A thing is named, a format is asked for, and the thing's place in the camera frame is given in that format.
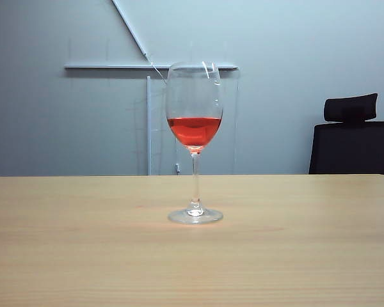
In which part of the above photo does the white vertical post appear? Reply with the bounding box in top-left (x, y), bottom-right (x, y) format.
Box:
top-left (146, 75), bottom-right (155, 176)

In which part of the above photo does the wine goblet with red liquid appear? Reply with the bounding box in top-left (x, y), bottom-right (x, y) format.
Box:
top-left (165, 61), bottom-right (225, 225)

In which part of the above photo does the thin white cord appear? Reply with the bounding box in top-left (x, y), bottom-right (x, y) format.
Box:
top-left (149, 61), bottom-right (168, 86)

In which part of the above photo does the white horizontal wall bar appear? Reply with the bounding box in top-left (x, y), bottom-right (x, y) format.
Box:
top-left (63, 62), bottom-right (239, 72)

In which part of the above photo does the black office chair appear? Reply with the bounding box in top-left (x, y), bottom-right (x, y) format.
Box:
top-left (308, 93), bottom-right (384, 177)

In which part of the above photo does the white diagonal wall bar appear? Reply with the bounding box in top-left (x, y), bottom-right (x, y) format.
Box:
top-left (111, 0), bottom-right (149, 61)

